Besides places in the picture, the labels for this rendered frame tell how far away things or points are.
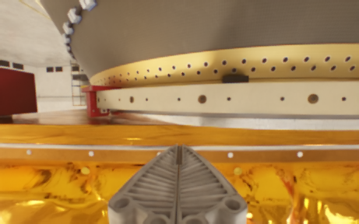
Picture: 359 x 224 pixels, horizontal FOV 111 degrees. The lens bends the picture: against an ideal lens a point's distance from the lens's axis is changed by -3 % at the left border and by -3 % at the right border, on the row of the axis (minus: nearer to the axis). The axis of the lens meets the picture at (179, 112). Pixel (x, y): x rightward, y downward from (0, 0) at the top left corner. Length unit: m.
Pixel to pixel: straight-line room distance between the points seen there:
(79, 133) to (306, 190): 0.51
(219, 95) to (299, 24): 0.15
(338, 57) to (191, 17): 0.24
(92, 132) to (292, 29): 0.41
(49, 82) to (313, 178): 8.67
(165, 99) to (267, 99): 0.17
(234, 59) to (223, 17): 0.07
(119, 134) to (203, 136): 0.18
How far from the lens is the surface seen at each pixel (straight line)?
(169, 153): 0.16
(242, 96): 0.22
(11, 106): 0.64
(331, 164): 0.46
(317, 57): 0.31
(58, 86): 8.26
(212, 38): 0.26
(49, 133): 0.42
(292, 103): 0.25
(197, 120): 0.27
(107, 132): 0.33
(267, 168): 0.36
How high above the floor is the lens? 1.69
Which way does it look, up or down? 5 degrees up
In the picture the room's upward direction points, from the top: 180 degrees clockwise
